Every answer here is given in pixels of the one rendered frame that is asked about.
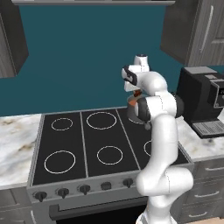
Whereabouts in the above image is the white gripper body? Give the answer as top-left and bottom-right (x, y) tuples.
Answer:
(123, 79), (139, 94)

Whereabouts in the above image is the brown chicken drumstick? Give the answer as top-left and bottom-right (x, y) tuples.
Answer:
(133, 89), (144, 99)

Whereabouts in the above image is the grey saucepan with orange marinade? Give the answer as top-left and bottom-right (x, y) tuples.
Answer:
(126, 94), (153, 131)

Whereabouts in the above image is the black hob stove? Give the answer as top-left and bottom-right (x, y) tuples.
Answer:
(26, 106), (195, 224)

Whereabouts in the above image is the black stove knob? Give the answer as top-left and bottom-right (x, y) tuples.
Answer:
(33, 191), (48, 203)
(122, 178), (135, 189)
(78, 184), (92, 196)
(56, 187), (71, 200)

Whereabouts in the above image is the black square stove button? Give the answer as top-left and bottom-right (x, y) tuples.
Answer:
(100, 181), (113, 191)

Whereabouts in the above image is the black coffee machine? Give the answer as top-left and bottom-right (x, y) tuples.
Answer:
(176, 66), (224, 140)

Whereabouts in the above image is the grey range hood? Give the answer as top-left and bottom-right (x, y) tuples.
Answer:
(11, 0), (177, 7)

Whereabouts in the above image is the grey drawer front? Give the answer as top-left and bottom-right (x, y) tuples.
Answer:
(0, 186), (32, 210)
(185, 181), (224, 206)
(192, 160), (224, 181)
(178, 203), (224, 224)

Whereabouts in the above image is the grey oven door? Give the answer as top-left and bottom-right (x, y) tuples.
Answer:
(31, 195), (154, 224)

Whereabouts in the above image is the grey base cupboard door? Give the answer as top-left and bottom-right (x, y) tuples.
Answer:
(0, 206), (37, 224)

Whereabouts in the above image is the dark grey wall cupboard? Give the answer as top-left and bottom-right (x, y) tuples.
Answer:
(0, 0), (30, 80)
(159, 0), (224, 67)

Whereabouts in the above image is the long silver cupboard handle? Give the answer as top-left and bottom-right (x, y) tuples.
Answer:
(199, 4), (214, 54)

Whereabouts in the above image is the silver drawer handle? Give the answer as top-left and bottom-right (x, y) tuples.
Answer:
(194, 190), (221, 199)
(204, 165), (224, 172)
(188, 211), (208, 219)

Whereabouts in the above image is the black oven door handle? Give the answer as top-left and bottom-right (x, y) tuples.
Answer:
(48, 197), (151, 221)

